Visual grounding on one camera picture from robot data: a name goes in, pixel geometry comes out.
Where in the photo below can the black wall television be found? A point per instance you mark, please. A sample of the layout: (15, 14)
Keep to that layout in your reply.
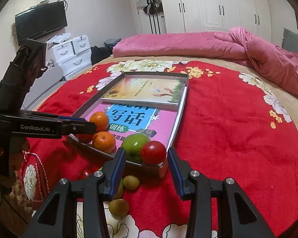
(40, 21)

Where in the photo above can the white wardrobe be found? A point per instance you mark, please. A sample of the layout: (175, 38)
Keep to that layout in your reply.
(187, 16)

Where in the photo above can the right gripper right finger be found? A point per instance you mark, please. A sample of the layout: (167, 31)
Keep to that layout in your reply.
(237, 216)

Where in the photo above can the red cherry tomato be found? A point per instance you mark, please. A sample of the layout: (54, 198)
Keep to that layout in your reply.
(153, 153)
(85, 173)

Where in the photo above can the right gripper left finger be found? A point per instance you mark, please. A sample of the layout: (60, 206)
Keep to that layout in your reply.
(56, 217)

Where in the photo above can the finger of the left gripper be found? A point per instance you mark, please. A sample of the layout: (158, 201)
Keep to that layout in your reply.
(77, 127)
(50, 116)

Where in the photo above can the orange mandarin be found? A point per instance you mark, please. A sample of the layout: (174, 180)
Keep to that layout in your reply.
(101, 120)
(84, 138)
(104, 141)

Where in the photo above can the yellow landscape cover book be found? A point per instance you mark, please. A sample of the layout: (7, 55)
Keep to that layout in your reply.
(158, 93)

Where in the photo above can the small brown longan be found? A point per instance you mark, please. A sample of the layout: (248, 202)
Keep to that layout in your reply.
(131, 182)
(119, 207)

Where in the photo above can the grey padded headboard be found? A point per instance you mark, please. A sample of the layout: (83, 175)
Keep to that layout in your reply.
(290, 41)

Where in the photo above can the white drawer cabinet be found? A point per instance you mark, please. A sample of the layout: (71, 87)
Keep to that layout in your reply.
(73, 56)

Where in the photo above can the hanging bags on door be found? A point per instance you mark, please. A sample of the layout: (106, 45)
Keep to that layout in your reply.
(150, 14)

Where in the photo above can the beige bed sheet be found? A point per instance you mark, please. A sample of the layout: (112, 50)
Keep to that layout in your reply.
(289, 101)

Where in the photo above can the pink Chinese workbook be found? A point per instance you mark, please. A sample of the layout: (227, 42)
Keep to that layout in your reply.
(125, 120)

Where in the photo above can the pink rumpled duvet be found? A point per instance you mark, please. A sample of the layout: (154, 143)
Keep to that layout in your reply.
(237, 45)

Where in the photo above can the green apple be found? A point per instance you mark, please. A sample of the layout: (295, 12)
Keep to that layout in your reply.
(133, 144)
(120, 190)

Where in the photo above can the grey shallow cardboard tray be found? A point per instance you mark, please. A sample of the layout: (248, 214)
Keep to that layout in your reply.
(97, 98)

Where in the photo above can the black bag on floor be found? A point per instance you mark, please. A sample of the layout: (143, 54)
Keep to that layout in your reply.
(100, 53)

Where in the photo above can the red floral blanket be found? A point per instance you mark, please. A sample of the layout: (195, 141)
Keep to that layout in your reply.
(230, 127)

